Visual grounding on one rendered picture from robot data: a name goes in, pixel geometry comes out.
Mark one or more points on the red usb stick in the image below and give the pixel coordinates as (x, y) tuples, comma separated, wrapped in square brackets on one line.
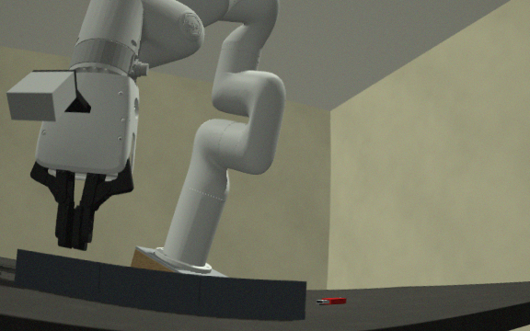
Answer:
[(332, 301)]

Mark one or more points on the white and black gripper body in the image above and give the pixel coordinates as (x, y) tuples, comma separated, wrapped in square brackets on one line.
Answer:
[(97, 142)]

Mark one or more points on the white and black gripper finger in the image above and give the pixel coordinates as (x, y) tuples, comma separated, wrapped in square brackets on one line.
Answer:
[(96, 191), (62, 188)]

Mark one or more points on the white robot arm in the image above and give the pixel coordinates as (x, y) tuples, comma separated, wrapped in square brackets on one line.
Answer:
[(170, 30)]

